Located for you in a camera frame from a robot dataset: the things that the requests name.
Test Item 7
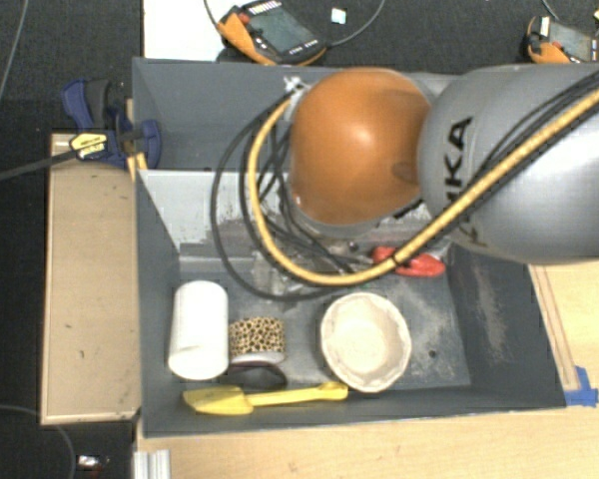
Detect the grey metal bin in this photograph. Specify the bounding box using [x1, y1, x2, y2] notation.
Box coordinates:
[130, 56, 568, 439]

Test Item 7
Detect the yellow plastic spatula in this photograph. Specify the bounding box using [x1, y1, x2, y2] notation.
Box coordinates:
[181, 381, 350, 417]

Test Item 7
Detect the beige paper bowl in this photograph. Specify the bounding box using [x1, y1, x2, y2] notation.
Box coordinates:
[319, 291, 413, 395]

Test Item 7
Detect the pale wood board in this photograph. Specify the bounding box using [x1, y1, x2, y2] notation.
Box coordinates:
[39, 132, 144, 426]

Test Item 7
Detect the leopard print tape roll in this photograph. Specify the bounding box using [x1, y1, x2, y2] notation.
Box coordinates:
[228, 316, 288, 367]

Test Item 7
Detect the red plastic toy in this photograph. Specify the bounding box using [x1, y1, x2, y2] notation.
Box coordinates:
[369, 244, 447, 278]

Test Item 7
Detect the white plastic cylinder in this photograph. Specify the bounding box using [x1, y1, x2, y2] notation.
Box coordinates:
[167, 279, 231, 382]

